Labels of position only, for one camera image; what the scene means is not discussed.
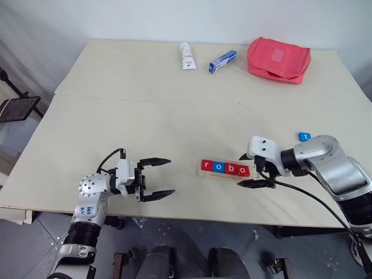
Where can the blue and white carton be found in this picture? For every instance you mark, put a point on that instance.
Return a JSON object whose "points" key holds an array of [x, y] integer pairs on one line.
{"points": [[222, 62]]}

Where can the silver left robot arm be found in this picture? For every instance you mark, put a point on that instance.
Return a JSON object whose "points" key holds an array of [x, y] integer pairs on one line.
{"points": [[90, 187]]}

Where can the black tablet stand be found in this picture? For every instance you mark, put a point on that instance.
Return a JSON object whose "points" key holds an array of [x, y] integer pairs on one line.
{"points": [[14, 85]]}

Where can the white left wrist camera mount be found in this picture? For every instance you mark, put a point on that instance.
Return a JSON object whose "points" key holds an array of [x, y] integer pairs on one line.
{"points": [[125, 171]]}

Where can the blue letter tile t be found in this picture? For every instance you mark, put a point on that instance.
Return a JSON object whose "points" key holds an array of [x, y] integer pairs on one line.
{"points": [[304, 136]]}

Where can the black table frame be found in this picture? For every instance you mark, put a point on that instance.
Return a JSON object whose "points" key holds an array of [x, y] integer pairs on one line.
{"points": [[314, 232]]}

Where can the wooden letter tray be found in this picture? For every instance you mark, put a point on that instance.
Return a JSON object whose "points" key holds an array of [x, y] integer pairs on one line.
{"points": [[221, 175]]}

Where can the red letter tile r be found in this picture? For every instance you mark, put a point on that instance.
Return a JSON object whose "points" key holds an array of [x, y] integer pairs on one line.
{"points": [[207, 165]]}

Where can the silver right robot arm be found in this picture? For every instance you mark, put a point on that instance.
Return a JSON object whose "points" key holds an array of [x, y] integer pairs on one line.
{"points": [[340, 171]]}

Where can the clear plastic wrapper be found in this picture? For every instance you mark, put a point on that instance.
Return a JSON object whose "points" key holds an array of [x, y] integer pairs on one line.
{"points": [[140, 222]]}

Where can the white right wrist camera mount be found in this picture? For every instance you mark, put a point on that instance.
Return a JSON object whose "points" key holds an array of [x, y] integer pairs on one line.
{"points": [[263, 145]]}

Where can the rusty brown metal bracket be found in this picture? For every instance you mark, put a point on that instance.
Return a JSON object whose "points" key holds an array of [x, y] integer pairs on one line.
{"points": [[286, 268], [120, 263]]}

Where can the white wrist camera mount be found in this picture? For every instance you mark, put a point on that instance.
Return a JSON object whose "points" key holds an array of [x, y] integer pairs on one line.
{"points": [[125, 171], [263, 145]]}

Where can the dark rounded shape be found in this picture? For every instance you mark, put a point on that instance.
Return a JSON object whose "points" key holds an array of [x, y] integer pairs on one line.
{"points": [[158, 263]]}

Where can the red letter tile o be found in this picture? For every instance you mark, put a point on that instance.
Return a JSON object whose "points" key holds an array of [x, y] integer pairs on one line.
{"points": [[242, 170]]}

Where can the black tablet screen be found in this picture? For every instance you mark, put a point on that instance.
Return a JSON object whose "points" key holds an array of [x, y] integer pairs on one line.
{"points": [[19, 109]]}

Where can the blue letter tile o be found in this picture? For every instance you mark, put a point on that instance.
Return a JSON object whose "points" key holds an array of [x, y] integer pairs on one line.
{"points": [[218, 167]]}

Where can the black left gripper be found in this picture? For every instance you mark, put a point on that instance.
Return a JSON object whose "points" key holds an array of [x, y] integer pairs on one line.
{"points": [[139, 180]]}

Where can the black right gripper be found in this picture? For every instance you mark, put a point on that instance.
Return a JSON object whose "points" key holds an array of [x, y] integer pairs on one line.
{"points": [[267, 170]]}

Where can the red letter tile b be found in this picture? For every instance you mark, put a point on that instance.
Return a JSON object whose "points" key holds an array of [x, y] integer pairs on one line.
{"points": [[230, 168]]}

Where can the white squeeze tube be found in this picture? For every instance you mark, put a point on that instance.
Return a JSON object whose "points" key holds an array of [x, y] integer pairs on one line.
{"points": [[187, 56]]}

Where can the red fabric pouch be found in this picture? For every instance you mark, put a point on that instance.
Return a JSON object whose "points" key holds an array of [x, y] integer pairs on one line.
{"points": [[277, 59]]}

